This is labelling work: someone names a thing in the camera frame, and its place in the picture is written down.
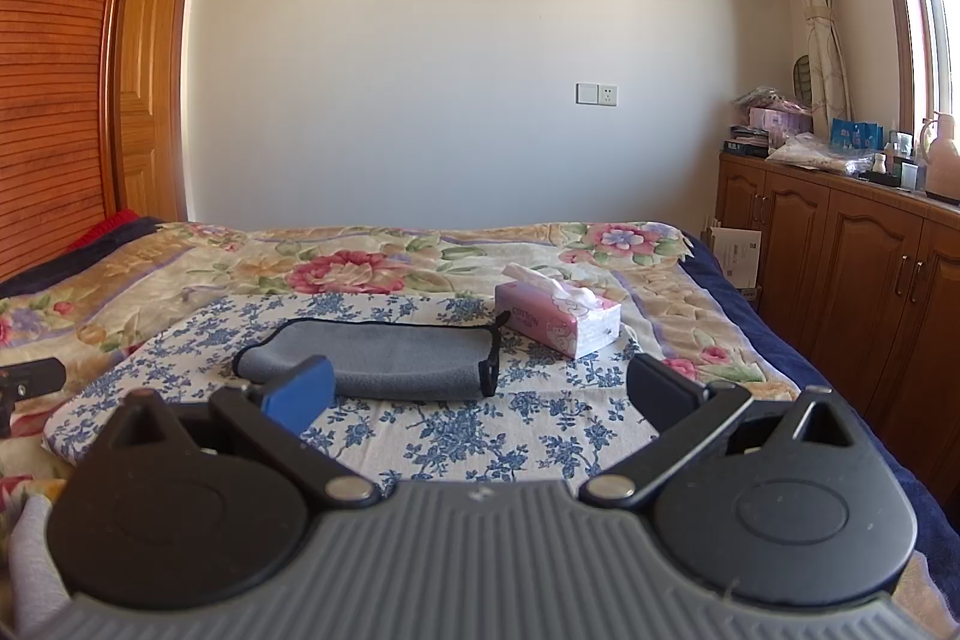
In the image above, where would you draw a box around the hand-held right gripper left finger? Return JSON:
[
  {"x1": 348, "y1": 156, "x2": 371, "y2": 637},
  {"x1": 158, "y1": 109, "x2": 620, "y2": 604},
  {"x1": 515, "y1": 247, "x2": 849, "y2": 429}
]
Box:
[{"x1": 101, "y1": 355, "x2": 382, "y2": 503}]

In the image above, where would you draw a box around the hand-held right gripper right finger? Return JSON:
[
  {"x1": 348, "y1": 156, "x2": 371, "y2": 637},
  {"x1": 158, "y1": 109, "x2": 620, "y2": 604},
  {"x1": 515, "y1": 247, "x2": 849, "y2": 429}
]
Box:
[{"x1": 579, "y1": 353, "x2": 860, "y2": 504}]

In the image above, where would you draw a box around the purple and grey towel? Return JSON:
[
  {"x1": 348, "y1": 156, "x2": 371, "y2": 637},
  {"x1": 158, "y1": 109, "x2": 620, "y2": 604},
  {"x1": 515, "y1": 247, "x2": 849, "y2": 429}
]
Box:
[{"x1": 232, "y1": 318, "x2": 506, "y2": 403}]

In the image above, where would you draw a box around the pink tissue box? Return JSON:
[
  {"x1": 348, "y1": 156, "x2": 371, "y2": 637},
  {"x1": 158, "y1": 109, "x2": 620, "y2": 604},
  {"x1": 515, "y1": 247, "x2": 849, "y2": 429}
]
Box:
[{"x1": 494, "y1": 263, "x2": 623, "y2": 360}]

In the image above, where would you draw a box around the floral bed blanket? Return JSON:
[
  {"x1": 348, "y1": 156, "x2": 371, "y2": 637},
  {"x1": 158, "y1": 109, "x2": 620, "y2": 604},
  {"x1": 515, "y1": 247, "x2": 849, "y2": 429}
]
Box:
[{"x1": 0, "y1": 220, "x2": 946, "y2": 640}]

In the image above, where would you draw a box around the blue floral white cloth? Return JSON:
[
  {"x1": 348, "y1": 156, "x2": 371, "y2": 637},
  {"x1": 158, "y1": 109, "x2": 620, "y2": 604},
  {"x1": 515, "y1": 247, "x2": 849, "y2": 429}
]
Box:
[{"x1": 43, "y1": 291, "x2": 752, "y2": 500}]

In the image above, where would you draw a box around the red cloth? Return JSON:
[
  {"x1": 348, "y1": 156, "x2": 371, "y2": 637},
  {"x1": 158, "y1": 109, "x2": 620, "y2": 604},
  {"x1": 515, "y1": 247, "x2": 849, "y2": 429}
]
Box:
[{"x1": 67, "y1": 209, "x2": 143, "y2": 252}]

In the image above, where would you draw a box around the grey cloth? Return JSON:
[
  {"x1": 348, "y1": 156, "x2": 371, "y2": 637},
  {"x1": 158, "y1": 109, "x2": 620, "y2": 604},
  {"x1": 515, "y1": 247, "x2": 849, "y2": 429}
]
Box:
[{"x1": 7, "y1": 494, "x2": 74, "y2": 638}]

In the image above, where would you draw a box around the brown wooden cabinet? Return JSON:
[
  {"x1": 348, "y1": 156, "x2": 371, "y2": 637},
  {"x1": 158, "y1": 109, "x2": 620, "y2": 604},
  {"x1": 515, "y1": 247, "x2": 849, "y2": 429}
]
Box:
[{"x1": 715, "y1": 150, "x2": 960, "y2": 485}]

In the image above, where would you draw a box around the stack of books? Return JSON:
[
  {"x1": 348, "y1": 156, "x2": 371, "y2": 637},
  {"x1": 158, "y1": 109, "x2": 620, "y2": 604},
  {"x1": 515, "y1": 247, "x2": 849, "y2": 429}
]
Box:
[{"x1": 723, "y1": 125, "x2": 773, "y2": 160}]

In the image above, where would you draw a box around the clear plastic bag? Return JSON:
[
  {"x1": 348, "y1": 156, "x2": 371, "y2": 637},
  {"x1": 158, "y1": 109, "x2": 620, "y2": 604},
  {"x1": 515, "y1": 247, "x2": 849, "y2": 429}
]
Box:
[{"x1": 766, "y1": 131, "x2": 880, "y2": 175}]

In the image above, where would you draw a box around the pink cardboard box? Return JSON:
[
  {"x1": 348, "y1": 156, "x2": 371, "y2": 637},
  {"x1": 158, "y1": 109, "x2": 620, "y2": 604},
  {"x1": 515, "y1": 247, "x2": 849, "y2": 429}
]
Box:
[{"x1": 749, "y1": 107, "x2": 813, "y2": 138}]

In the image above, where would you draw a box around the slatted wooden wardrobe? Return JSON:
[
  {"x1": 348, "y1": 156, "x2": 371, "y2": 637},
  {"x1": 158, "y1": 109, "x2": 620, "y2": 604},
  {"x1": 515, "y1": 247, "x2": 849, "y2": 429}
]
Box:
[{"x1": 0, "y1": 0, "x2": 156, "y2": 286}]

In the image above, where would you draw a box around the crumpled plastic bag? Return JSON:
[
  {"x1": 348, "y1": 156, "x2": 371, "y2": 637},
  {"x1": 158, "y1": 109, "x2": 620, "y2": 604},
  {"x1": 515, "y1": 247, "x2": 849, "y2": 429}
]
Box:
[{"x1": 733, "y1": 86, "x2": 812, "y2": 113}]

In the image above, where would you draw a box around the blue printed box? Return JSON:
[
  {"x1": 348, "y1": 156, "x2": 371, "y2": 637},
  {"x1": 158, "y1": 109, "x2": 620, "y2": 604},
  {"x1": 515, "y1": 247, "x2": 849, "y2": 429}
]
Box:
[{"x1": 830, "y1": 119, "x2": 885, "y2": 151}]

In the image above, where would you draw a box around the grey woven fan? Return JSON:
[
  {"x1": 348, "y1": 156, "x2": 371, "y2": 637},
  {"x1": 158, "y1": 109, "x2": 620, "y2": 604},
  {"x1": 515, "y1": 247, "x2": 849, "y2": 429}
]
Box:
[{"x1": 790, "y1": 53, "x2": 816, "y2": 106}]

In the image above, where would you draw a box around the wooden door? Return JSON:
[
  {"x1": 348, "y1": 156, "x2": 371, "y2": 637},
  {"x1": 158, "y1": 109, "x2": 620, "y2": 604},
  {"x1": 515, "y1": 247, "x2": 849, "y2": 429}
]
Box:
[{"x1": 111, "y1": 0, "x2": 200, "y2": 223}]

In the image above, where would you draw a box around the pink thermos jug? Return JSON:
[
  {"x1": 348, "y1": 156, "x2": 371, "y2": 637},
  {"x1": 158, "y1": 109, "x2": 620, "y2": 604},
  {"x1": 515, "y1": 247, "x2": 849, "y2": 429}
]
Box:
[{"x1": 920, "y1": 113, "x2": 960, "y2": 200}]

